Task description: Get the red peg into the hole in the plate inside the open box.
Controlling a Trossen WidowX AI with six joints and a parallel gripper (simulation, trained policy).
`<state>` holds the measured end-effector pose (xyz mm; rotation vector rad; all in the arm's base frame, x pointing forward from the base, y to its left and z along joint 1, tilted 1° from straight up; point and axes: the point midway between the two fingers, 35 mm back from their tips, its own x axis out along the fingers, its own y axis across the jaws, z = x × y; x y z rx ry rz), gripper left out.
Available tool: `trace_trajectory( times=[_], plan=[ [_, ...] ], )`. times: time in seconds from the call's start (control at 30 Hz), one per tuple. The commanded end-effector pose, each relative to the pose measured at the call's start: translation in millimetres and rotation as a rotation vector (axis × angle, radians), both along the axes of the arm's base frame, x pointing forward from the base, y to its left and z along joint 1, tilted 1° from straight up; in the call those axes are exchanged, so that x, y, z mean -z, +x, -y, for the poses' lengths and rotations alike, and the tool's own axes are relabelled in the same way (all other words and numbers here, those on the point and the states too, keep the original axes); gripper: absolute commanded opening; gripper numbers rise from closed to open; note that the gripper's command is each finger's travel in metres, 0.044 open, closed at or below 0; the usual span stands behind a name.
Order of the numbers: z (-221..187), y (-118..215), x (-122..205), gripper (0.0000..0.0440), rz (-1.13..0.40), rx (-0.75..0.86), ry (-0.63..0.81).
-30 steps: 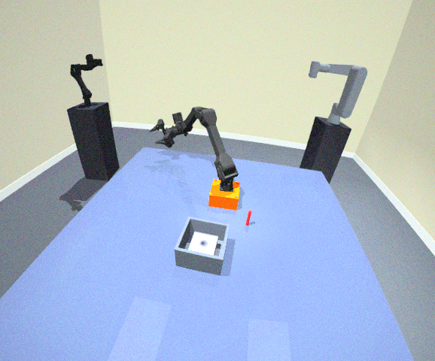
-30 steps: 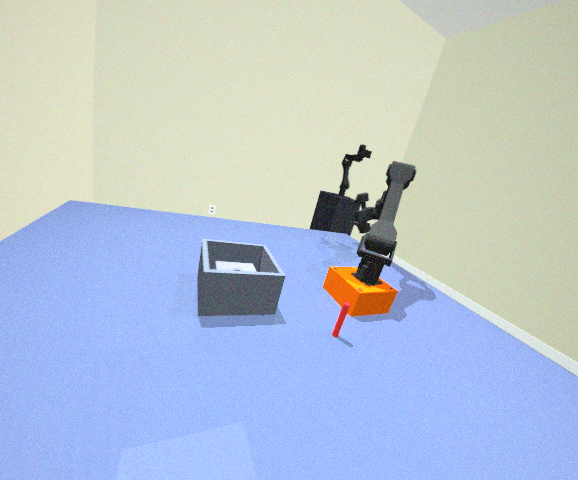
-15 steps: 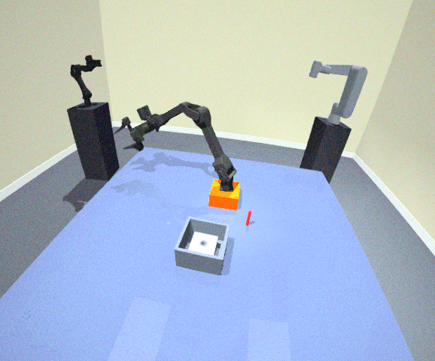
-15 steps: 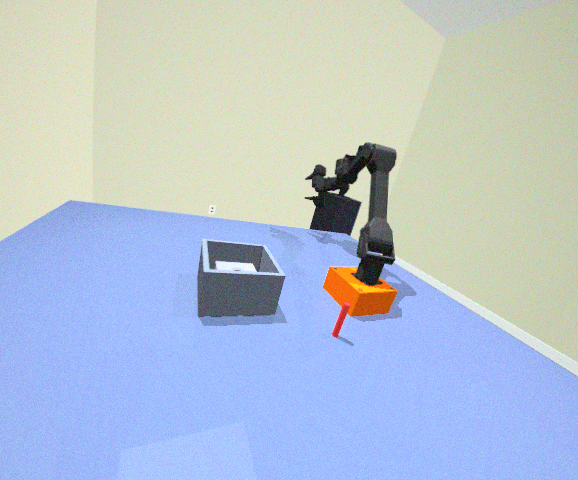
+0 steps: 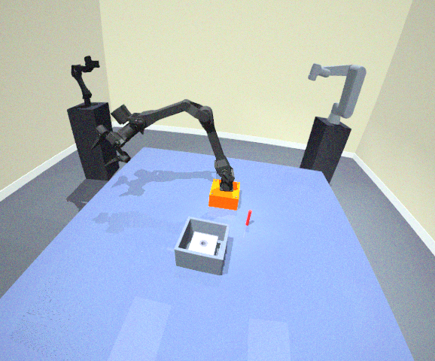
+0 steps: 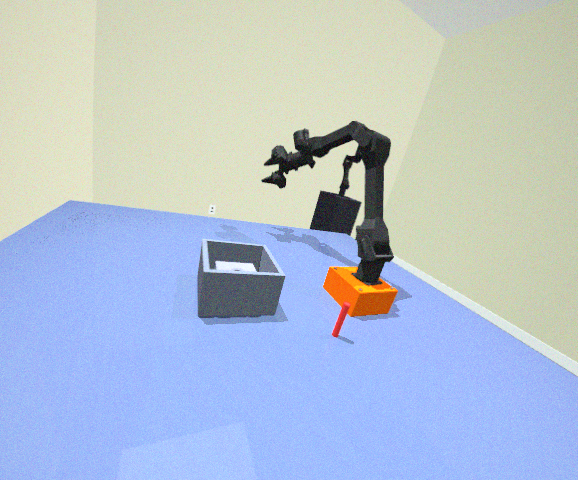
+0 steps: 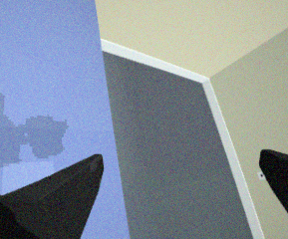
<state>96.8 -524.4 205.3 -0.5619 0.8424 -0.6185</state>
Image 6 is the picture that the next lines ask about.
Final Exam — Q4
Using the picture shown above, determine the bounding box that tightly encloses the red peg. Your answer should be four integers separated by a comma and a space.
332, 302, 351, 337

